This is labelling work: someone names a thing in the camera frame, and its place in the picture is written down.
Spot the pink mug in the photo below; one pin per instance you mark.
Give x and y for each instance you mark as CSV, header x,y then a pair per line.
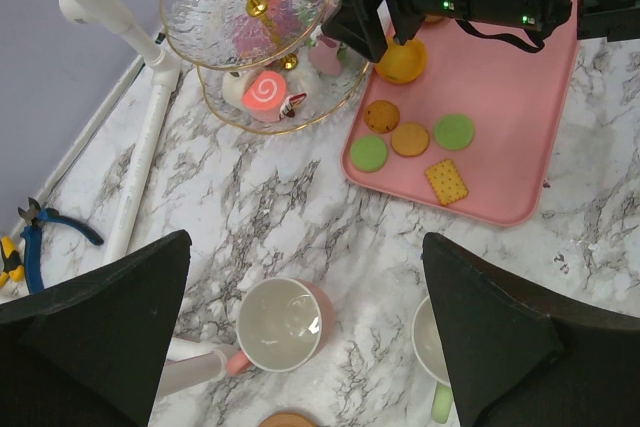
x,y
282,323

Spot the toy green cake slice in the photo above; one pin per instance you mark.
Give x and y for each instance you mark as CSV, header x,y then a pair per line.
x,y
308,10

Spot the cork coaster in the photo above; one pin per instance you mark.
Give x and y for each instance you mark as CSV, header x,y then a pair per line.
x,y
287,419

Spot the pink serving tray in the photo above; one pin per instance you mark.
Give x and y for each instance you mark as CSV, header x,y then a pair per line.
x,y
515,101

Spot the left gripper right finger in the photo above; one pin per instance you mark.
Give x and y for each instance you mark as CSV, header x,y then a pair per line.
x,y
519,354

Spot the green mug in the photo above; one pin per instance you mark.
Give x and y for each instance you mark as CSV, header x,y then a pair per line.
x,y
428,348

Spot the three-tier glass dessert stand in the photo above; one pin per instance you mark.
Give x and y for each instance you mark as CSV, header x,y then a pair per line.
x,y
264,65

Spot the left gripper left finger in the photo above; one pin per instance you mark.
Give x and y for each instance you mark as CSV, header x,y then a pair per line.
x,y
90,351

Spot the toy brown chip cookie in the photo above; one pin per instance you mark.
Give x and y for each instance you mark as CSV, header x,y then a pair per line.
x,y
381,116

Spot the toy white roll cake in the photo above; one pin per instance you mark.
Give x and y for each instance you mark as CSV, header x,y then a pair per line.
x,y
234,86

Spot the toy strawberry cake slice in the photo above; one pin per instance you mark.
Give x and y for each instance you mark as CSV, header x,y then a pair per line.
x,y
289,104

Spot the toy green macaron lower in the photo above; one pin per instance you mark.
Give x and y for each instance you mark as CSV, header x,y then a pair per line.
x,y
368,153

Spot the toy pink strawberry swirl roll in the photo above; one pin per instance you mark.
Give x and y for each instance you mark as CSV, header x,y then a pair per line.
x,y
278,24

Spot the white pvc pipe frame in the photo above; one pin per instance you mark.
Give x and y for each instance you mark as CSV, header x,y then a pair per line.
x,y
90,178

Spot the toy green macaron upper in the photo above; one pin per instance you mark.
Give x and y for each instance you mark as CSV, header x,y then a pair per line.
x,y
454,131

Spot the toy green macaron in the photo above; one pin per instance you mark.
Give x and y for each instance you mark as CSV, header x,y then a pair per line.
x,y
454,131
368,153

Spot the toy bread bun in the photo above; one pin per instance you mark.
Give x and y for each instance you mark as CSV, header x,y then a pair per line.
x,y
432,19

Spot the toy yellow cracker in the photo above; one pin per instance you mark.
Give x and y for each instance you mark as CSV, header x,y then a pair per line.
x,y
446,182

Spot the toy orange egg tart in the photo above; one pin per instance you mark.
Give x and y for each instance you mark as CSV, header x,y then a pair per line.
x,y
402,64

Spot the toy orange round cookie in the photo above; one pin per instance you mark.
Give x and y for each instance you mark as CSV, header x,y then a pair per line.
x,y
410,139

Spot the yellow-handled pliers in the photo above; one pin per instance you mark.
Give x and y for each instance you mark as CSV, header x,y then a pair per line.
x,y
12,265

